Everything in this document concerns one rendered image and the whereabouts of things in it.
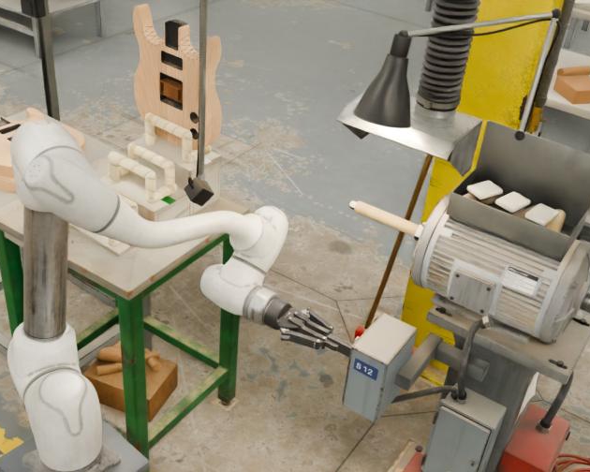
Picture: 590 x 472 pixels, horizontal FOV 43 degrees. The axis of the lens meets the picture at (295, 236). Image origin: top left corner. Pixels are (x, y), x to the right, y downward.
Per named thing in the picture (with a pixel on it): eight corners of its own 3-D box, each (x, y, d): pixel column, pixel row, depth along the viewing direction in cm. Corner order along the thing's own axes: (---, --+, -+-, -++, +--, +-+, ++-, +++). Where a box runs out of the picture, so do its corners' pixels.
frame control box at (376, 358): (458, 415, 194) (480, 341, 180) (422, 469, 179) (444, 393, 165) (376, 373, 205) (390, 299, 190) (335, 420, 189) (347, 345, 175)
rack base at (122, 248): (154, 236, 237) (154, 232, 236) (119, 257, 226) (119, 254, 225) (95, 203, 249) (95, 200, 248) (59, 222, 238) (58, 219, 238)
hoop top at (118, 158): (157, 179, 232) (157, 170, 230) (150, 183, 230) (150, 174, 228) (113, 156, 241) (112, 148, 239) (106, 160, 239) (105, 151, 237)
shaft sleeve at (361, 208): (419, 233, 195) (421, 223, 193) (414, 239, 193) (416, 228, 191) (359, 209, 203) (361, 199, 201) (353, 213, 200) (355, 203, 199)
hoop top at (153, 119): (194, 139, 239) (194, 130, 237) (187, 142, 236) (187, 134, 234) (149, 119, 248) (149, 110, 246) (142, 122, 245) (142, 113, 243)
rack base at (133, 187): (190, 215, 248) (191, 192, 242) (154, 237, 236) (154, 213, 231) (132, 185, 260) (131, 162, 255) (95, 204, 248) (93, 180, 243)
